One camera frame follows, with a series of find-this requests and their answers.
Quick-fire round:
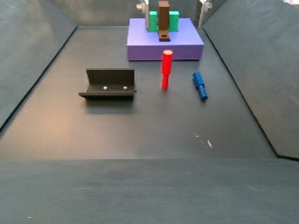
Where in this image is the blue stepped peg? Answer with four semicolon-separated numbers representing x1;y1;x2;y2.
192;72;208;102

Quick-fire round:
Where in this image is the left metal wall bracket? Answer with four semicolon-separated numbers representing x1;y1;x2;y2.
136;0;150;29

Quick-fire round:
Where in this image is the red stepped peg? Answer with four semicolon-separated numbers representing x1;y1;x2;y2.
162;50;174;90

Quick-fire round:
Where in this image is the black angle fixture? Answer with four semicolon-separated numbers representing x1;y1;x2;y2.
79;68;136;101

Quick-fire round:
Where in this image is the metal wall bracket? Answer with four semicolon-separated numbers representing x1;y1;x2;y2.
136;0;150;29
198;0;212;27

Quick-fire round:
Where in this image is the right metal wall bracket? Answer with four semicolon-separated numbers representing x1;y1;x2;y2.
198;0;212;27

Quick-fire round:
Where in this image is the green block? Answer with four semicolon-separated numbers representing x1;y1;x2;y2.
147;10;180;32

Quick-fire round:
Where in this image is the purple base block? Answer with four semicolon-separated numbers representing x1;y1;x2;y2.
126;18;204;61

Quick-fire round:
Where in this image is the brown slotted bracket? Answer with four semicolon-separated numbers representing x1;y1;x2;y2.
158;1;171;42

